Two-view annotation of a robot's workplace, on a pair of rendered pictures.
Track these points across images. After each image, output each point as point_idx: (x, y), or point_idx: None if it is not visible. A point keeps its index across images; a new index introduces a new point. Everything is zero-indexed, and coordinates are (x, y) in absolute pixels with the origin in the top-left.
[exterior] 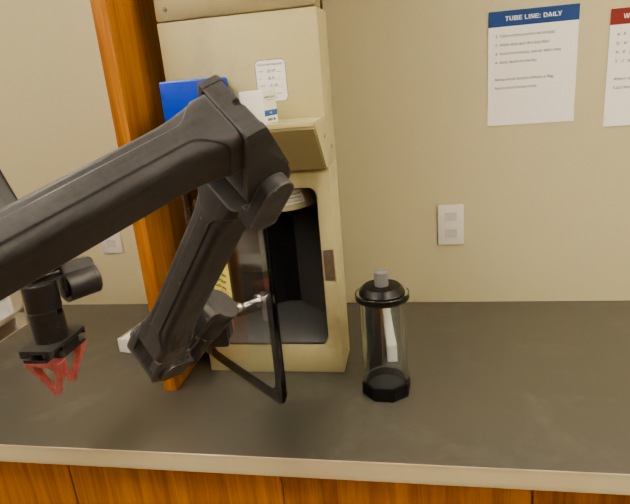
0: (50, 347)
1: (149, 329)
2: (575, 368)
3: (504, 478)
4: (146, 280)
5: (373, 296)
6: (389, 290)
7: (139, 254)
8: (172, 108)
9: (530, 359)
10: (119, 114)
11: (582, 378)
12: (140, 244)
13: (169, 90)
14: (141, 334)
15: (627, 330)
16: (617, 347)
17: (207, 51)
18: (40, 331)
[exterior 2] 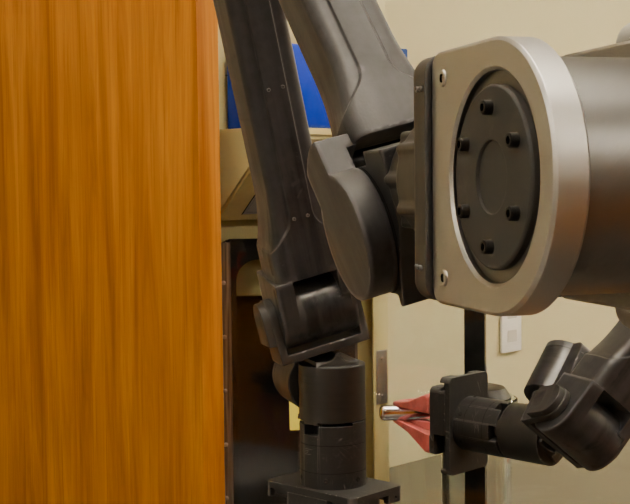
0: (381, 484)
1: None
2: (573, 497)
3: None
4: (207, 422)
5: (495, 396)
6: (502, 387)
7: (203, 366)
8: (302, 88)
9: (524, 503)
10: (209, 88)
11: (597, 500)
12: (207, 344)
13: (301, 58)
14: (612, 380)
15: (534, 463)
16: (560, 475)
17: None
18: (360, 456)
